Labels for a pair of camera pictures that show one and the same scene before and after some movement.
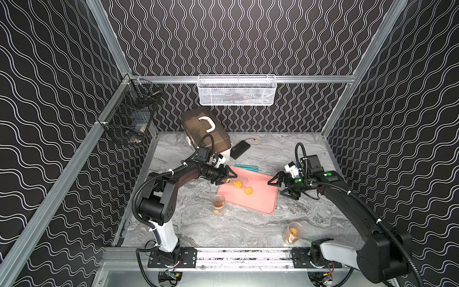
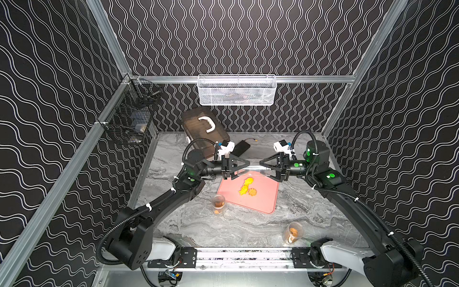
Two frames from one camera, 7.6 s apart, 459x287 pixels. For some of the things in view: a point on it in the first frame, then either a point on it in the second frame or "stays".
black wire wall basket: [128, 115] stays
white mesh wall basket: [236, 89] stays
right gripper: [280, 176] -> [284, 164]
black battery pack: [238, 150] stays
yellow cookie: [238, 184] -> [247, 182]
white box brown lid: [202, 130] stays
